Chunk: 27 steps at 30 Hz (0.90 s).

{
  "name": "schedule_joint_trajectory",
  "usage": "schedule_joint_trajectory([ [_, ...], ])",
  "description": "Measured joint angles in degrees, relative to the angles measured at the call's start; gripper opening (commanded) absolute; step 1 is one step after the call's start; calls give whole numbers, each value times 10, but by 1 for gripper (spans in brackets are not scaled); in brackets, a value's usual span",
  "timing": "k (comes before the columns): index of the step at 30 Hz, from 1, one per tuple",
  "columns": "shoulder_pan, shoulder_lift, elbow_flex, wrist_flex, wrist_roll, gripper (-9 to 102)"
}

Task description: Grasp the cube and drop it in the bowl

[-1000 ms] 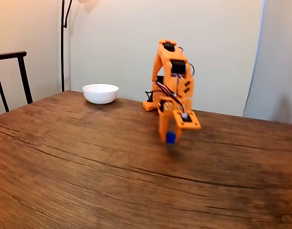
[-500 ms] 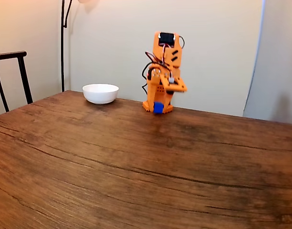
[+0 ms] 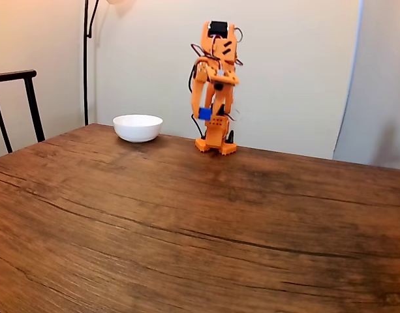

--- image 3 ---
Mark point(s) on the blue cube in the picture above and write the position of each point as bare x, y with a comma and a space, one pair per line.
205, 114

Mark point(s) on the white bowl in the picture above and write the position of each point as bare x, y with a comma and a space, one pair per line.
137, 128

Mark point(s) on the black table clamp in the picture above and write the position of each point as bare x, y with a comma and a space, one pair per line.
231, 137

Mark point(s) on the white backdrop board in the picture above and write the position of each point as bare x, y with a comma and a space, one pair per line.
284, 81

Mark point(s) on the black floor lamp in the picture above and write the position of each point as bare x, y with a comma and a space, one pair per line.
85, 65

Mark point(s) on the black chair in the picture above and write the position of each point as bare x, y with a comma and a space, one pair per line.
30, 98

